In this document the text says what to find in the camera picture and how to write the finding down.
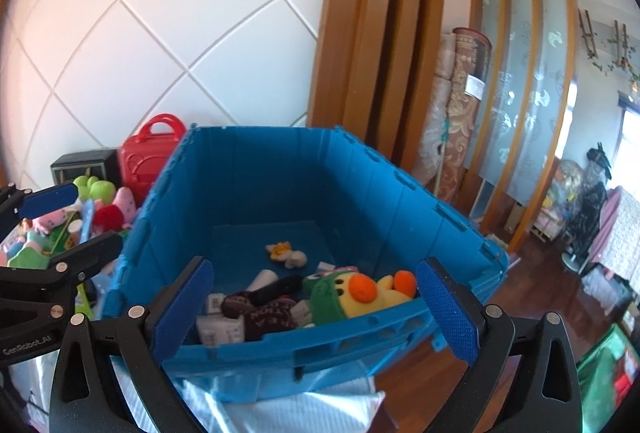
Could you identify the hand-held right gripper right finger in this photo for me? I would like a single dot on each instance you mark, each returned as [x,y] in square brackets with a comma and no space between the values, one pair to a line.
[447,308]

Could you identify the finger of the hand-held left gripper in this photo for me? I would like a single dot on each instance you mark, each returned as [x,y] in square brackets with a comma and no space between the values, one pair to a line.
[85,253]
[47,200]

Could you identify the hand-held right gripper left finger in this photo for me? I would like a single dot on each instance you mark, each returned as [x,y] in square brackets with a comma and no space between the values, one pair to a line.
[182,308]

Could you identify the blue plastic crate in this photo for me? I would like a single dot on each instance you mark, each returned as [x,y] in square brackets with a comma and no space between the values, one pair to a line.
[280,173]

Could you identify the white labelled packet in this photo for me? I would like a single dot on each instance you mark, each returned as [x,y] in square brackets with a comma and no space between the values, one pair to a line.
[215,328]

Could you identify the red plush toy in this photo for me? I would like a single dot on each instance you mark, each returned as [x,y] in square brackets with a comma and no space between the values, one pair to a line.
[107,217]

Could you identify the pile of small toys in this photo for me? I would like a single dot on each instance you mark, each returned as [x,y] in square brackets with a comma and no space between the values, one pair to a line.
[30,248]

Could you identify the black box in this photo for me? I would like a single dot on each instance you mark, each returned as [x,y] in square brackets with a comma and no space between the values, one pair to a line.
[85,163]

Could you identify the green frog plush toy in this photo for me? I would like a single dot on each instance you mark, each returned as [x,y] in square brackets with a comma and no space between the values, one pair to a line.
[100,188]

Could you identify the pink spotted plush toy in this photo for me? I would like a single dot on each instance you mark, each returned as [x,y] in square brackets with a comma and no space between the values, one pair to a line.
[125,203]

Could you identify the dark maroon plush toy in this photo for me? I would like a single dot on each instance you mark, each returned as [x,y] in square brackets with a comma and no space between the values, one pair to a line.
[265,313]

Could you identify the small white tube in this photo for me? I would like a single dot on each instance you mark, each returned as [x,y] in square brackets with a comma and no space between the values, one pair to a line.
[261,281]

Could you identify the yellow duck plush green hood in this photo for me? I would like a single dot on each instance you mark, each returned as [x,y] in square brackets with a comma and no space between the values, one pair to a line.
[350,300]

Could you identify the red toy suitcase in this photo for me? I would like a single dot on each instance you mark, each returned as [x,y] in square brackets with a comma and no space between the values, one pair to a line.
[145,163]

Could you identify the small white yellow plush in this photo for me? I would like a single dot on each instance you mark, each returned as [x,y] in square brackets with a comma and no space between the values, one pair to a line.
[290,257]

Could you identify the white ribbed tablecloth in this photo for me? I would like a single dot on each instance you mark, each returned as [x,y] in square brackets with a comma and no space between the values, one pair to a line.
[300,413]

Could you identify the green bag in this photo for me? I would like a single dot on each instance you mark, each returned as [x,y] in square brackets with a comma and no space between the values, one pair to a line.
[607,373]

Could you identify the clear plastic bag pile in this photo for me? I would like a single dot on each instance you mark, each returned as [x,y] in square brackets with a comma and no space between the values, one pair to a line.
[567,183]

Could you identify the patterned cloth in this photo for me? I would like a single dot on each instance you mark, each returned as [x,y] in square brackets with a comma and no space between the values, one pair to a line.
[622,228]

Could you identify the dark hanging clothing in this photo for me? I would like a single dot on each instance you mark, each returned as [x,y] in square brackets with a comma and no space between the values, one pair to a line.
[595,183]

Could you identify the red patterned rolled carpet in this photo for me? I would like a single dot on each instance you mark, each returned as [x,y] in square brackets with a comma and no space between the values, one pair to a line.
[462,113]

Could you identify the window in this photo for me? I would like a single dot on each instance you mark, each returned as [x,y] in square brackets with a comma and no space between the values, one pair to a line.
[631,133]

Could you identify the wooden frosted glass partition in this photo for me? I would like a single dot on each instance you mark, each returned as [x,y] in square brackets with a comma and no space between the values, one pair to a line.
[530,63]

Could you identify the wooden pillar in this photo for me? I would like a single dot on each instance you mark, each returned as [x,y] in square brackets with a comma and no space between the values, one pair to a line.
[380,38]

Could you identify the wall vine decoration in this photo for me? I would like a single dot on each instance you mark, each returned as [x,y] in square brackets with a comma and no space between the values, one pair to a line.
[620,48]

